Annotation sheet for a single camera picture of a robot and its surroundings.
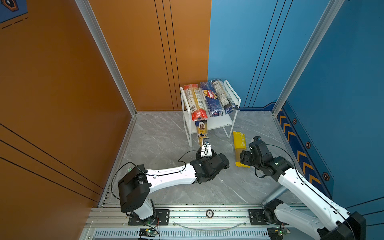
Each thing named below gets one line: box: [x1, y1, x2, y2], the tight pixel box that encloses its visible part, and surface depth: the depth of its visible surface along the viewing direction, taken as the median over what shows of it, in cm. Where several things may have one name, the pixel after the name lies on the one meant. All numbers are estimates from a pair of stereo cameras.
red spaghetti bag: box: [183, 84, 208, 122], surface depth 76 cm
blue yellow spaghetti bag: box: [194, 119, 208, 147], surface depth 83 cm
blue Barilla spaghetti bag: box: [200, 81, 223, 117], surface depth 77 cm
